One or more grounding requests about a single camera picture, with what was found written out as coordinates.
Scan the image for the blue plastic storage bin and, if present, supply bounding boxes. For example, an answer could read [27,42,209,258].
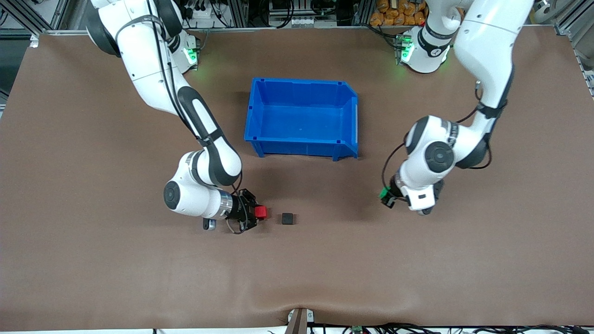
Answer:
[244,77,360,162]

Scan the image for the orange bag pile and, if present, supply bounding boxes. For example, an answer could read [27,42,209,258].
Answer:
[370,0,428,26]

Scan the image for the white power strip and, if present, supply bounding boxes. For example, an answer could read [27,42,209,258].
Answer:
[183,4,220,29]

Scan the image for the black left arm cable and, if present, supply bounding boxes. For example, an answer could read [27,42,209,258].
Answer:
[381,80,493,188]

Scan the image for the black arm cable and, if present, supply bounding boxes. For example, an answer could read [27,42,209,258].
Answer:
[115,0,246,235]
[381,80,493,188]

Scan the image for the brown post with metal bracket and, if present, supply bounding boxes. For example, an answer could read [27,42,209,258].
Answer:
[285,308,315,334]

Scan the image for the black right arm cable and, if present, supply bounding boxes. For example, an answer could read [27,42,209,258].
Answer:
[115,0,246,235]

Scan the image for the aluminium table edge rail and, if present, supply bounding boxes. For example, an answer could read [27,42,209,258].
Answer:
[29,24,564,37]

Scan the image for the aluminium frame profile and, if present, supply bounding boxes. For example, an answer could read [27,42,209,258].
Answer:
[553,0,594,99]
[0,0,63,33]

